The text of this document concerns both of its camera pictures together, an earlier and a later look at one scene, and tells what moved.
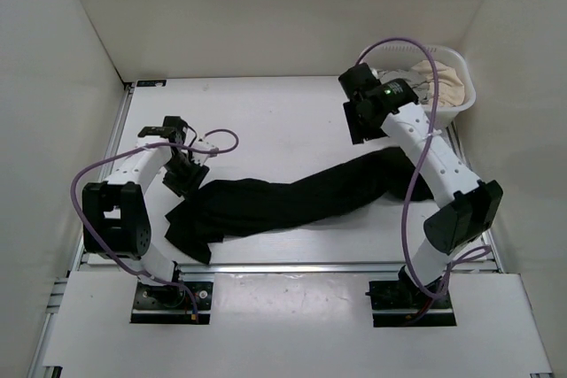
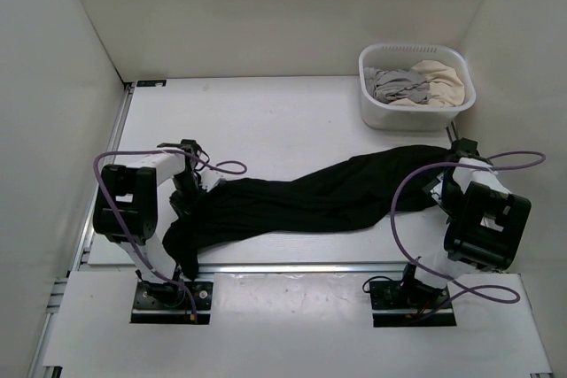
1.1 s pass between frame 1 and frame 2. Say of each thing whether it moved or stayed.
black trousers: moved
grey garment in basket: stayed
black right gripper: moved
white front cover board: stayed
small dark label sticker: stayed
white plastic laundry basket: stayed
